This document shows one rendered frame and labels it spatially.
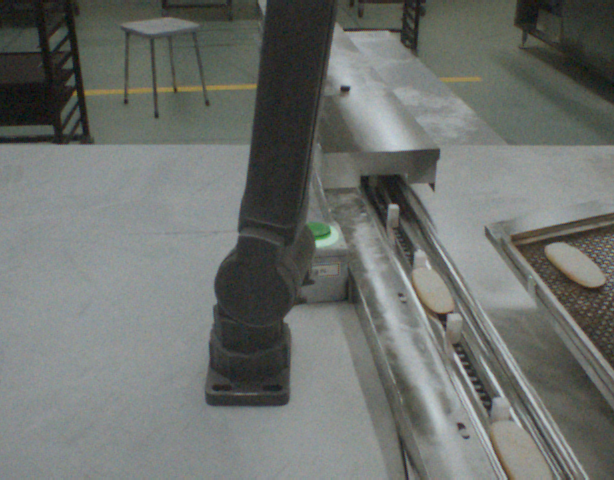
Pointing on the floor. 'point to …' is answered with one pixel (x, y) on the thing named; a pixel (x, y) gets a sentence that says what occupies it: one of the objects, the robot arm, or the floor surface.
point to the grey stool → (158, 27)
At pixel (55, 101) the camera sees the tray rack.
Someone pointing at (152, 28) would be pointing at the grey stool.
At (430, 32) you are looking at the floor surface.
